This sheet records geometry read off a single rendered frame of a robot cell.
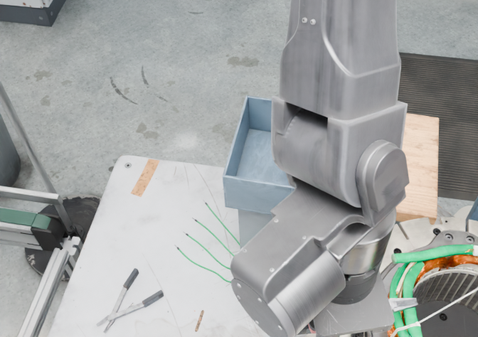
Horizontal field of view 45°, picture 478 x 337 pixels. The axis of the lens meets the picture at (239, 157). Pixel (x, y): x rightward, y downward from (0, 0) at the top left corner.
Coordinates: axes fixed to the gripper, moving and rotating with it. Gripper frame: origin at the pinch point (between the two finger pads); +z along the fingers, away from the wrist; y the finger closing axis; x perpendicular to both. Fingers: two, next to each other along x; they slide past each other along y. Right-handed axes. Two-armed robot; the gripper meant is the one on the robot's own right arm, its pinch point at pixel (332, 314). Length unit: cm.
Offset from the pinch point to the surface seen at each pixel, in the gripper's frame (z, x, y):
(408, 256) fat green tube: 4.9, 11.0, -7.2
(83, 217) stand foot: 119, -57, -94
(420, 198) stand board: 14.5, 18.9, -20.1
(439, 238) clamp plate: 10.8, 17.8, -11.7
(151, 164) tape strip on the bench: 43, -22, -54
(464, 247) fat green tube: 5.5, 17.9, -7.5
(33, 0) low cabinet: 105, -78, -204
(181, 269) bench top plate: 43, -18, -29
